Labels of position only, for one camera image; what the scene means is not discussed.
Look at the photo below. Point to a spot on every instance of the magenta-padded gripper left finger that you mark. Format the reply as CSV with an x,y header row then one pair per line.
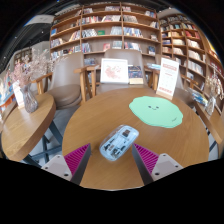
x,y
76,159

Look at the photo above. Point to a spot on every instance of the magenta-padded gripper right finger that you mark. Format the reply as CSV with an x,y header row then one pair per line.
x,y
146,160

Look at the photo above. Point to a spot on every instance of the transparent computer mouse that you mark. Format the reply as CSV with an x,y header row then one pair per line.
x,y
118,143

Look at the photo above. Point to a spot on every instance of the green mouse pad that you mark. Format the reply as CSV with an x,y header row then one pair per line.
x,y
155,111

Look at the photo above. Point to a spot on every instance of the round wooden side table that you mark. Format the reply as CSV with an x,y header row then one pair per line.
x,y
213,123
26,123

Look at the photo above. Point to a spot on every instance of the brown padded wooden armchair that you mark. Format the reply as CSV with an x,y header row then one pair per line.
x,y
66,90
121,54
182,90

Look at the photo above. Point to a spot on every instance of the glass vase with pink flowers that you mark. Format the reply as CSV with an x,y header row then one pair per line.
x,y
29,100

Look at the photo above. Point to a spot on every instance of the stack of colourful books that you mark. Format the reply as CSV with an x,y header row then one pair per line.
x,y
199,97

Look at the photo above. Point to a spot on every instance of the glass vase with dried flowers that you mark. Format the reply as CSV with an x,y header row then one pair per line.
x,y
210,106

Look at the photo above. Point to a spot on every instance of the white sign on wooden base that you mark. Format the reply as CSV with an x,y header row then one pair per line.
x,y
167,77

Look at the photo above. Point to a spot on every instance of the small white table sign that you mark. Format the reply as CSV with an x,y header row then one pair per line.
x,y
19,96

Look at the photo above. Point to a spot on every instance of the dark book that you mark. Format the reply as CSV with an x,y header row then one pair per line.
x,y
135,74

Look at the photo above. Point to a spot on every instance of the white framed picture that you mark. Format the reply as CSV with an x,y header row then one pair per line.
x,y
114,70

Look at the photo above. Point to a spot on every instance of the small distant bookshelf unit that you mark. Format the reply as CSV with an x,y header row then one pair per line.
x,y
22,56

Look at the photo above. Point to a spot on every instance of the angled wooden bookshelf unit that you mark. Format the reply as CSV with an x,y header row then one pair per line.
x,y
186,43

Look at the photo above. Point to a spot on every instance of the wide wooden bookshelf unit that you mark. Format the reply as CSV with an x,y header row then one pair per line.
x,y
103,30

